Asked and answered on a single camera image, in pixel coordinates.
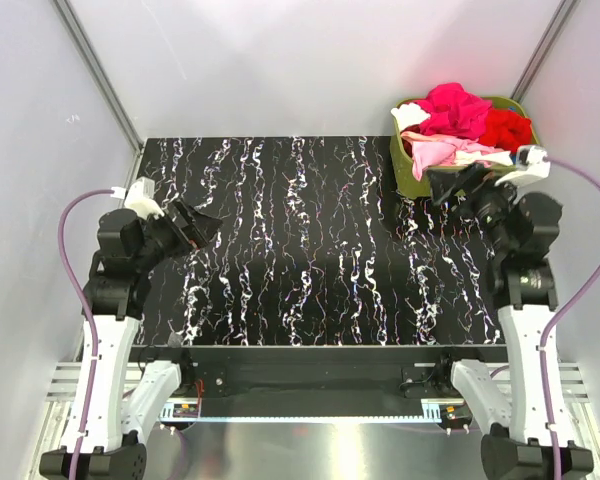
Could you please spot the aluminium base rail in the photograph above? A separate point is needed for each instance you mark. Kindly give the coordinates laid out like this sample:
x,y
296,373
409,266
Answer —
x,y
414,405

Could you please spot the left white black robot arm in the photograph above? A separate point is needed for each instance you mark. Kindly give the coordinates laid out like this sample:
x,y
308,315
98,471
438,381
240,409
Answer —
x,y
108,428

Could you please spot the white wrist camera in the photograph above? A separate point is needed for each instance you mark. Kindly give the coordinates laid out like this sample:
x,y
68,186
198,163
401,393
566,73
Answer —
x,y
531,166
140,199

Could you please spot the light pink t shirt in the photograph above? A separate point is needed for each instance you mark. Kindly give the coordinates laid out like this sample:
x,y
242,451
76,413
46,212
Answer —
x,y
440,152

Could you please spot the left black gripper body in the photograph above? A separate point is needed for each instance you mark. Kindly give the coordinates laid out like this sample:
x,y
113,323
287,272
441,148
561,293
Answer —
x,y
162,238

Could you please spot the magenta t shirt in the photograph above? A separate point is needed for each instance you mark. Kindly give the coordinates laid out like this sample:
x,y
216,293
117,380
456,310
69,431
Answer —
x,y
454,111

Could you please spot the small circuit board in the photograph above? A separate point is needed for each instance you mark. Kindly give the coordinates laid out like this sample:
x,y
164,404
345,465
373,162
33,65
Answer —
x,y
186,410
456,411

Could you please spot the aluminium frame post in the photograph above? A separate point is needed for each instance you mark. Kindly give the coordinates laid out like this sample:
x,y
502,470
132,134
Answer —
x,y
558,22
87,52

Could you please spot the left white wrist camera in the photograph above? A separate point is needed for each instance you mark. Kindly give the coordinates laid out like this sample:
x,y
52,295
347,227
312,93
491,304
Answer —
x,y
140,199

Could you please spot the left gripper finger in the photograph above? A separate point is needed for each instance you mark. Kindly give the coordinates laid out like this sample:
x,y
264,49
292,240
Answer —
x,y
202,228
183,216

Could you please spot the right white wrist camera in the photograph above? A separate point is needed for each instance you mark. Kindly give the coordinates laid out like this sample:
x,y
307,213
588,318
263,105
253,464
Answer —
x,y
531,166

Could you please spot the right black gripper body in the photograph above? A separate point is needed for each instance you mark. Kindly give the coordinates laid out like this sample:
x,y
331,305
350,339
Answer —
x,y
489,204

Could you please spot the right aluminium frame post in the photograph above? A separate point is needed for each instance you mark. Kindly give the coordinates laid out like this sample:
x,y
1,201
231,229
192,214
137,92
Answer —
x,y
558,22

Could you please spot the left aluminium frame post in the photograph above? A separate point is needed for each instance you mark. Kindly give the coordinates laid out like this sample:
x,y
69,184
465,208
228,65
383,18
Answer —
x,y
87,52

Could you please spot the olive green laundry basket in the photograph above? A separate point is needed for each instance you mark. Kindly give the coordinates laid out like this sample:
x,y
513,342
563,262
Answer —
x,y
407,184

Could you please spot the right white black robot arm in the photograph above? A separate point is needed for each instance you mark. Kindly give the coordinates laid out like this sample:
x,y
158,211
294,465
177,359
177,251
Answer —
x,y
528,434

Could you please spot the left small circuit board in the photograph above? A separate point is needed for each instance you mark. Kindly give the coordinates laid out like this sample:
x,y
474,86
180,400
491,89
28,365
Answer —
x,y
186,410

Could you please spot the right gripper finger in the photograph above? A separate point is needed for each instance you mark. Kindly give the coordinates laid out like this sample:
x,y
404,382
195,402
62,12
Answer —
x,y
441,193
467,178

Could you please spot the right small circuit board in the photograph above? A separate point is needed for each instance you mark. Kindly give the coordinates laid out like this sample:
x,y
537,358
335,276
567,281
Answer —
x,y
456,411

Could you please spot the dark red t shirt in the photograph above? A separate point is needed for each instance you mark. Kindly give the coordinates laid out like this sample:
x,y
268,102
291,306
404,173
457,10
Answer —
x,y
409,138

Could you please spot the cream white t shirt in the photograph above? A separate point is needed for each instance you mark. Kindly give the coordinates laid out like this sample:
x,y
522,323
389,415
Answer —
x,y
489,159

